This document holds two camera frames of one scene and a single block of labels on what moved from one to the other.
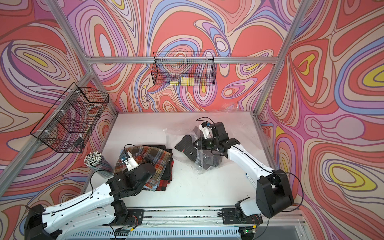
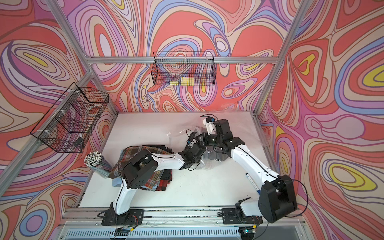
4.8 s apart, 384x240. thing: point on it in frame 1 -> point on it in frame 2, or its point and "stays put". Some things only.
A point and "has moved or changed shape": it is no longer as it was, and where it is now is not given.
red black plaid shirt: (166, 177) stays put
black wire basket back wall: (184, 68) stays put
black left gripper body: (139, 190) -> (196, 160)
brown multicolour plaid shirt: (159, 158) stays put
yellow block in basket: (187, 81) stays put
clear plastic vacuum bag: (181, 130) has moved or changed shape
